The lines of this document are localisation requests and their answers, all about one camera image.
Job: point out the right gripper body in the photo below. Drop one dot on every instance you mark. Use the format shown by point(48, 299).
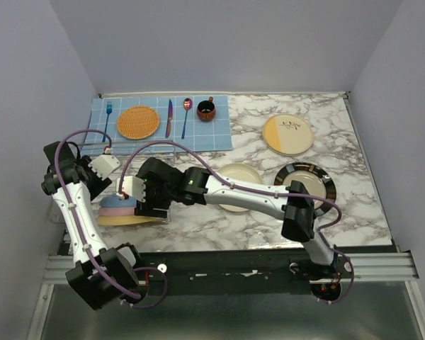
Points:
point(155, 199)

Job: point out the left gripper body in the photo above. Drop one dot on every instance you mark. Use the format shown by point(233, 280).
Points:
point(95, 183)

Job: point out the blue plate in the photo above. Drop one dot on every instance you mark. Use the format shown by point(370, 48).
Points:
point(113, 201)

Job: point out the cream and yellow plate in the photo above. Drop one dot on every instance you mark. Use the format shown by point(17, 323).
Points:
point(288, 134)

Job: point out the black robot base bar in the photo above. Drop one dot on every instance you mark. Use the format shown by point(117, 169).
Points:
point(264, 271)

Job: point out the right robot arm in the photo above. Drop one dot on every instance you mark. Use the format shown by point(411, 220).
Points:
point(158, 184)

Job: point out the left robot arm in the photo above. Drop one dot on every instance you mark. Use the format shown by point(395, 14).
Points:
point(100, 273)

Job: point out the pink plate in rack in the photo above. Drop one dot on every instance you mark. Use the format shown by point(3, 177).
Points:
point(116, 211)

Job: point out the yellow plate in rack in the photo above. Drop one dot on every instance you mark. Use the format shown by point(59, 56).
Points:
point(124, 220)

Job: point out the woven wicker round trivet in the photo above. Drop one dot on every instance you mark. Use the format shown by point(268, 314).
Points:
point(138, 122)

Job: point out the blue metal fork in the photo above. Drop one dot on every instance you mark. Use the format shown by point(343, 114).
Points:
point(109, 110)

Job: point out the iridescent rainbow knife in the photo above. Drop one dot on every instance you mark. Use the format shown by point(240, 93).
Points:
point(169, 119)

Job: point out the blue checked placemat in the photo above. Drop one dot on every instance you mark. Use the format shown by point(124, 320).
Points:
point(200, 136)

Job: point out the iridescent rainbow spoon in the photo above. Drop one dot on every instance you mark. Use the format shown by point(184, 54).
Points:
point(187, 105)

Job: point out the orange and black mug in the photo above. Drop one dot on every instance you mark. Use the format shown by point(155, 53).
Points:
point(206, 110)

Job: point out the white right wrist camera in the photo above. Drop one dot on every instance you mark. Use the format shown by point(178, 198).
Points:
point(131, 187)

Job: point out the steel wire dish rack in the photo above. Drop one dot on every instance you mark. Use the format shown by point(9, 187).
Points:
point(164, 150)

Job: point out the aluminium frame rail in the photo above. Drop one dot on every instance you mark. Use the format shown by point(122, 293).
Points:
point(381, 301)

